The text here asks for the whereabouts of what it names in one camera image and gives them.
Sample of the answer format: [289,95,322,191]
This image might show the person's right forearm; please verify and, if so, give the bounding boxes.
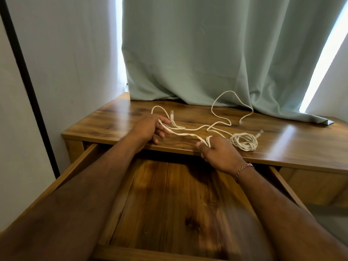
[235,163,348,261]

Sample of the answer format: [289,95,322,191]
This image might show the person's left forearm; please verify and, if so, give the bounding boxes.
[0,128,144,261]

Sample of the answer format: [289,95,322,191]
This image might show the light green curtain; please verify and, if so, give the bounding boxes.
[122,0,335,125]

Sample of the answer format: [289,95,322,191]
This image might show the person's right hand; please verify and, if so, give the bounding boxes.
[196,136,247,176]

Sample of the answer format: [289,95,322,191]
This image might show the wooden desk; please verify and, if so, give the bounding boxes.
[62,92,348,211]

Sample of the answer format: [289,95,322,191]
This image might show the black vertical bar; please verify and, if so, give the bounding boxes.
[0,0,61,179]

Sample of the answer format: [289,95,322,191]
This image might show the red white thread bracelet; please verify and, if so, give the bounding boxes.
[235,163,255,184]

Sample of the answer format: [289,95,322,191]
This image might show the white ethernet cable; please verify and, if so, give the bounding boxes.
[170,90,254,134]
[151,105,264,152]

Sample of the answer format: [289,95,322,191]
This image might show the person's left hand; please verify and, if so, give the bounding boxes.
[131,114,171,150]

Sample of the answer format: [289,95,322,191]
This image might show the wooden drawer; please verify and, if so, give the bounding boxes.
[0,143,314,261]

